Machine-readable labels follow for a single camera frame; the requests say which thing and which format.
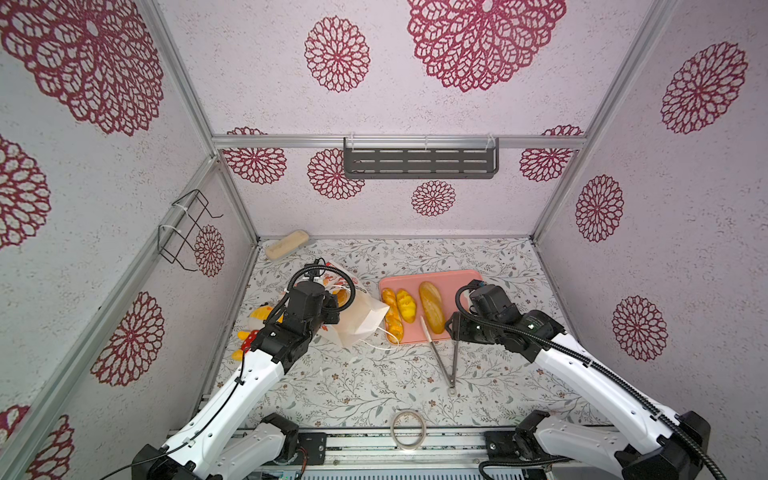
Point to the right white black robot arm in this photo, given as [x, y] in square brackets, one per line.
[649, 440]

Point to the oval fake bread loaf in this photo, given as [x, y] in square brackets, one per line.
[432, 305]

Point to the yellow red plush toy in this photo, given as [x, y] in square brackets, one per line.
[257, 320]

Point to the black wire wall rack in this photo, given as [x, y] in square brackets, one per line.
[193, 242]

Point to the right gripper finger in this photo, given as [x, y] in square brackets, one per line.
[454, 370]
[435, 352]

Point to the grey slotted wall shelf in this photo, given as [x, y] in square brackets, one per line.
[426, 160]

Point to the pink plastic tray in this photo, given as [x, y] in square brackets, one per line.
[447, 282]

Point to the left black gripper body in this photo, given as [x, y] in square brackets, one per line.
[329, 314]

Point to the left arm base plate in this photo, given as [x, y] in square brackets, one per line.
[309, 449]

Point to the round fake bread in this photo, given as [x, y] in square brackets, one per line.
[342, 297]

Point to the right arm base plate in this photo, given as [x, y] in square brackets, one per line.
[518, 447]

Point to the clear tape roll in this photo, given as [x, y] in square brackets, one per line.
[408, 430]

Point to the short twisted fake bread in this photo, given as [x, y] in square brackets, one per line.
[406, 306]

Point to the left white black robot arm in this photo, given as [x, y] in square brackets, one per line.
[203, 449]

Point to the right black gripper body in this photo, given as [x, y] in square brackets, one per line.
[466, 330]

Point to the long fake bread piece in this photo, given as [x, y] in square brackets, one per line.
[393, 321]

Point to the white paper gift bag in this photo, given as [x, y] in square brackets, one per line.
[361, 319]

